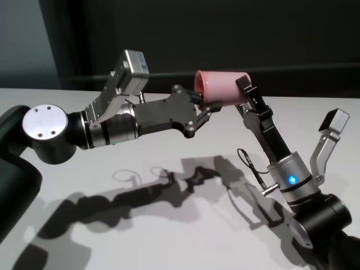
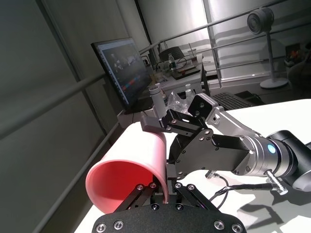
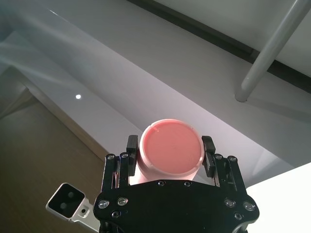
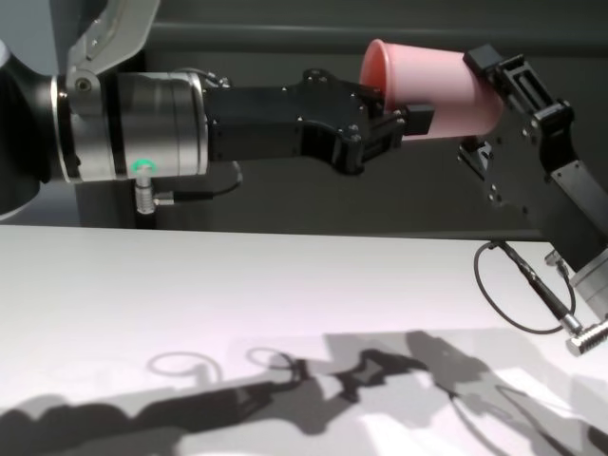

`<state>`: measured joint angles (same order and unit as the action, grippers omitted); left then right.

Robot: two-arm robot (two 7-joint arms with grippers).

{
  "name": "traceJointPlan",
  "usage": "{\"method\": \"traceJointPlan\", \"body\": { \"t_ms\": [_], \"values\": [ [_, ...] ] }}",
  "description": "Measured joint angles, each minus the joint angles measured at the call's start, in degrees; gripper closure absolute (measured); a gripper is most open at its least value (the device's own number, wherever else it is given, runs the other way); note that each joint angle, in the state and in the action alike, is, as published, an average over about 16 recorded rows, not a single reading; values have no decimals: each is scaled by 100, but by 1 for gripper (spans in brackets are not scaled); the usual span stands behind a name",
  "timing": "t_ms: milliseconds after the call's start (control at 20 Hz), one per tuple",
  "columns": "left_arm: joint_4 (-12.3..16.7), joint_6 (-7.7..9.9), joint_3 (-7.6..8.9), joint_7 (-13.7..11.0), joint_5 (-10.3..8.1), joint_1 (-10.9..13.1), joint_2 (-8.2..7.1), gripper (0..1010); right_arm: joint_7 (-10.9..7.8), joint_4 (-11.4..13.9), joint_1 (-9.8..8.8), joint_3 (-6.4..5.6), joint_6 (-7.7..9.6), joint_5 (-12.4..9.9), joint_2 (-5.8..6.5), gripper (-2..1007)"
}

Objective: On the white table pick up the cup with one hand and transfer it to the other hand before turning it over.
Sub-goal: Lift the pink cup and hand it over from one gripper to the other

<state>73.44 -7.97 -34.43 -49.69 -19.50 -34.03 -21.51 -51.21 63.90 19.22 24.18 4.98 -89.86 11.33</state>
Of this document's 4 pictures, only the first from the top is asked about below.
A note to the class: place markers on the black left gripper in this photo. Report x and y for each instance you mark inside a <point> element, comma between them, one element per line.
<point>166,115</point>

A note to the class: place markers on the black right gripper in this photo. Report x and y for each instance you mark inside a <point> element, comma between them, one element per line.
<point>272,137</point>

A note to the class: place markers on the pink plastic cup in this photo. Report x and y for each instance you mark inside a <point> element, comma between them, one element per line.
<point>219,87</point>

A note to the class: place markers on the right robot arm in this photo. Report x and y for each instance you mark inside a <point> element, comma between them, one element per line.
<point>323,213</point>

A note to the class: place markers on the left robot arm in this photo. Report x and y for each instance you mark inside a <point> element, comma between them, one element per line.
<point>47,126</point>

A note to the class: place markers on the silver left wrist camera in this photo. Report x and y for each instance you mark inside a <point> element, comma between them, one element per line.
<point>132,76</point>

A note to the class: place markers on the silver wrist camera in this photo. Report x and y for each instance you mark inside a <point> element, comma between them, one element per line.
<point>132,76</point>
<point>334,123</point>

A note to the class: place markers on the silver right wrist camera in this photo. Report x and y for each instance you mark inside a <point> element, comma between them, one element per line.
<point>334,123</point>

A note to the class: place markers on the thin grey horizontal rail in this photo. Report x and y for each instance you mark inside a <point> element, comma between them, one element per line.
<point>90,76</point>

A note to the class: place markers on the dark vertical frame post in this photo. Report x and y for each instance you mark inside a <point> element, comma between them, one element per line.
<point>67,42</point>

